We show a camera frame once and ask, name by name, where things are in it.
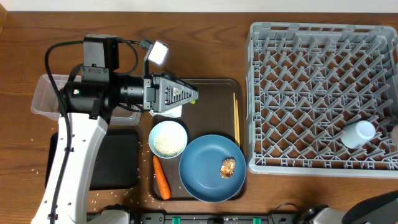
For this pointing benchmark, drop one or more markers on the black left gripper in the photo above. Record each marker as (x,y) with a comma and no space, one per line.
(152,83)

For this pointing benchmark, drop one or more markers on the white napkin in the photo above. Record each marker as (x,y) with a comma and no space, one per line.
(172,113)

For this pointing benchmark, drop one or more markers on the light blue rice bowl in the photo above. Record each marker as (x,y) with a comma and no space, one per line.
(168,139)

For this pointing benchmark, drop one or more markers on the blue plate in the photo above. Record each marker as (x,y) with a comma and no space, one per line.
(200,165)

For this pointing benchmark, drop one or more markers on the orange carrot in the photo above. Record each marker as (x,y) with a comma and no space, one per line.
(161,179)

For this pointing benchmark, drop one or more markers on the light blue cup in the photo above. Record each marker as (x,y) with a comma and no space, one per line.
(357,134)

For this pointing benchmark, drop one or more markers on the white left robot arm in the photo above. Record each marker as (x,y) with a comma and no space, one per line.
(86,102)

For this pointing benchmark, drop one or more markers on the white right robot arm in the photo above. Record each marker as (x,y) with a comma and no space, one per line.
(381,209)

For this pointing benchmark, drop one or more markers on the grey dishwasher rack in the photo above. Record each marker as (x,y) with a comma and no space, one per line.
(305,83)

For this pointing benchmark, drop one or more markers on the brown serving tray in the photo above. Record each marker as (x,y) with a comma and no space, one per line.
(211,114)

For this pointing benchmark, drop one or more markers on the wooden chopstick left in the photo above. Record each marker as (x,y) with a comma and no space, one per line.
(234,98)

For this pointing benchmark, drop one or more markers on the wooden chopstick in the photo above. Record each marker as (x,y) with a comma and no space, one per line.
(234,98)
(237,124)

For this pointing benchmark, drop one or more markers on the wooden chopstick right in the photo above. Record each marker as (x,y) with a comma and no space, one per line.
(237,124)

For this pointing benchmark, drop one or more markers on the black tray bin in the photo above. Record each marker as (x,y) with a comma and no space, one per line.
(117,161)

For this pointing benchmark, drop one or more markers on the clear plastic bin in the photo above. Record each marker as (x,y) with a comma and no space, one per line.
(45,103)

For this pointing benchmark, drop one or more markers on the black rail at table edge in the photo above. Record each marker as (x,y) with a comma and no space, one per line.
(160,218)

